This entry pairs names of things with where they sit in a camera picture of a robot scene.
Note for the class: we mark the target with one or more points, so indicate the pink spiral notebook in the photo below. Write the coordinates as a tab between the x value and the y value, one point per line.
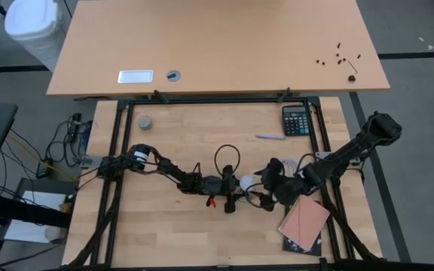
307	222

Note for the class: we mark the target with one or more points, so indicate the black aluminium table frame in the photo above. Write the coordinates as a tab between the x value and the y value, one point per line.
220	101

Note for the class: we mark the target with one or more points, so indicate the silver rectangular desk plate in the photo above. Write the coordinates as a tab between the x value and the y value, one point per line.
135	77

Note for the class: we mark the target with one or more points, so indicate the black calculator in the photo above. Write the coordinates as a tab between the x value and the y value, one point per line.
296	120

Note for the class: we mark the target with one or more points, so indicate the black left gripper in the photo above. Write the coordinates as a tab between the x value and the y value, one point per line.
229	205

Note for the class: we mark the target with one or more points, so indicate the black frame clamp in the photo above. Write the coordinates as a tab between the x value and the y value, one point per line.
284	95
161	96

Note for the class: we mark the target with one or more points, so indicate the black power adapter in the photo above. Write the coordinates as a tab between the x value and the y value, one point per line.
43	170

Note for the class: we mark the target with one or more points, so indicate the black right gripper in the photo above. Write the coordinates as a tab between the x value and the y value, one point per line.
281	186

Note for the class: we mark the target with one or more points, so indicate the small grey round container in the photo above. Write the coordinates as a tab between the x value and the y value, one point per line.
144	122

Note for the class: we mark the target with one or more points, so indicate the white lightbulb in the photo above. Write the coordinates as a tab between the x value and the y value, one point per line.
247	183

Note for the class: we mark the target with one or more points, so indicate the black allen key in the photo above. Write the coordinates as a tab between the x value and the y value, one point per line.
353	67

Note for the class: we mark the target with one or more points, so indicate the light wooden desk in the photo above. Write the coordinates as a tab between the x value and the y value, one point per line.
217	45

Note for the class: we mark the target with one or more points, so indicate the purple pen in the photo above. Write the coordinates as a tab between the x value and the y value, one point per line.
269	136

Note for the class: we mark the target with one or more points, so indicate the white trash bin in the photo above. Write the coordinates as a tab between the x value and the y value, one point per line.
32	22

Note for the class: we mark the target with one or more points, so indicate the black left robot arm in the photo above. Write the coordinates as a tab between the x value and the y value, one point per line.
172	173

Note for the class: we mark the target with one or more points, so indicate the white paper sheet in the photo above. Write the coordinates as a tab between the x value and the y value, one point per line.
32	222

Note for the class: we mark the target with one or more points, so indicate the black book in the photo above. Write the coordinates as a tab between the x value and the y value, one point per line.
296	249

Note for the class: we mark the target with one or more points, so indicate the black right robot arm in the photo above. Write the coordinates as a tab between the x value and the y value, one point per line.
352	150

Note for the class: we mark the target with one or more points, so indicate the black metal beam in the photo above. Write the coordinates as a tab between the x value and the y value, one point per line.
13	211

